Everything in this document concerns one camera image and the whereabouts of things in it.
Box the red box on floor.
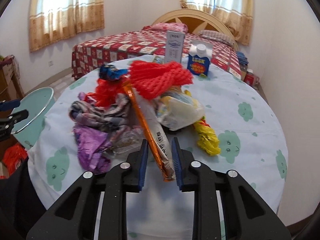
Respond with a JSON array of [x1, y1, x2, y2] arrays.
[[244, 69, 260, 89]]

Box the tall white carton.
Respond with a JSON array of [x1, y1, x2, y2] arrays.
[[164, 31, 185, 63]]

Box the yellow wrapper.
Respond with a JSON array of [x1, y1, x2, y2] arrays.
[[193, 116, 221, 156]]

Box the beige curtain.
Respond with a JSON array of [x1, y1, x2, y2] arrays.
[[180, 0, 254, 46], [29, 0, 105, 53]]

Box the brown wooden cabinet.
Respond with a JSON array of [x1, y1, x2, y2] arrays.
[[0, 55, 25, 102]]

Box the red orange wrapper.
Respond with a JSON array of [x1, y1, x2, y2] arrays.
[[83, 76, 130, 108]]

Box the purple foil wrapper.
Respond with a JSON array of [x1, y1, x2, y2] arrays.
[[73, 124, 112, 174]]

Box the blue folded clothes stack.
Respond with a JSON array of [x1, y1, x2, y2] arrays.
[[236, 51, 248, 65]]

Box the red plastic bag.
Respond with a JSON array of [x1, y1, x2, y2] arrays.
[[2, 142, 27, 175]]

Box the red checkered bed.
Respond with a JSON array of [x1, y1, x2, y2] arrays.
[[72, 26, 241, 80]]

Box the orange long snack wrapper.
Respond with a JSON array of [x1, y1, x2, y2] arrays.
[[123, 81, 175, 181]]

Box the striped pillow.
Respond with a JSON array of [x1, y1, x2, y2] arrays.
[[199, 29, 235, 47]]

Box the blue crumpled wrapper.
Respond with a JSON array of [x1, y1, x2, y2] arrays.
[[99, 64, 128, 81]]

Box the right beige curtain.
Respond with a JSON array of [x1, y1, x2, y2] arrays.
[[180, 0, 254, 46]]

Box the grey patterned wrapper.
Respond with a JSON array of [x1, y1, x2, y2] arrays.
[[69, 93, 131, 138]]

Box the red foam net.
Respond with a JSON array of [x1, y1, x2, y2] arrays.
[[128, 60, 193, 100]]

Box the left beige curtain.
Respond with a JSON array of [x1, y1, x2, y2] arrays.
[[29, 0, 105, 53]]

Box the teal plastic trash bin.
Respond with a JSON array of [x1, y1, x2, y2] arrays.
[[11, 87, 55, 150]]

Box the pink pillow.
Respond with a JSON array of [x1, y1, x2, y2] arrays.
[[151, 23, 188, 33]]

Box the blue gable top carton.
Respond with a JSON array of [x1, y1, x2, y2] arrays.
[[187, 40, 213, 77]]

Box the cream wooden headboard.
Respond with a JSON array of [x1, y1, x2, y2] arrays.
[[152, 9, 239, 51]]

